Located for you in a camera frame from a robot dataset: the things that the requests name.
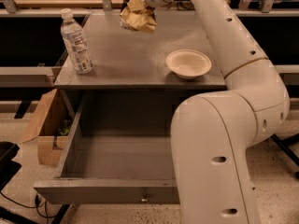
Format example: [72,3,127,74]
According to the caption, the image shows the black cables on floor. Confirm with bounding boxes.
[0,190,64,220]

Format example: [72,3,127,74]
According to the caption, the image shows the black stand leg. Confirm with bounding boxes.
[271,133,299,166]

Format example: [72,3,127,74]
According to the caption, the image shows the black cables on desk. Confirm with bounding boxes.
[167,0,197,12]

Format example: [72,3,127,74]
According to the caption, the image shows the grey cabinet counter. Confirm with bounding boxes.
[55,11,227,125]

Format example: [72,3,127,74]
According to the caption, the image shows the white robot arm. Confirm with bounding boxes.
[121,0,290,224]

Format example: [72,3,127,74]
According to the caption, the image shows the brown cardboard box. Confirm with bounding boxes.
[20,89,72,167]

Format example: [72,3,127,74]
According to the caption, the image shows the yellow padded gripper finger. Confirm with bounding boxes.
[120,0,158,35]

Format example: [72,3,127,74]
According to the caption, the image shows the grey open top drawer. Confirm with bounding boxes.
[35,96,179,204]

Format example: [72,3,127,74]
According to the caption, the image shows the brown chip bag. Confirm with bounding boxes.
[120,0,141,31]

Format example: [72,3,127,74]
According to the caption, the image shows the white paper bowl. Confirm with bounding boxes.
[165,49,212,79]

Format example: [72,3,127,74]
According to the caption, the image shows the clear plastic water bottle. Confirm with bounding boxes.
[61,8,93,74]

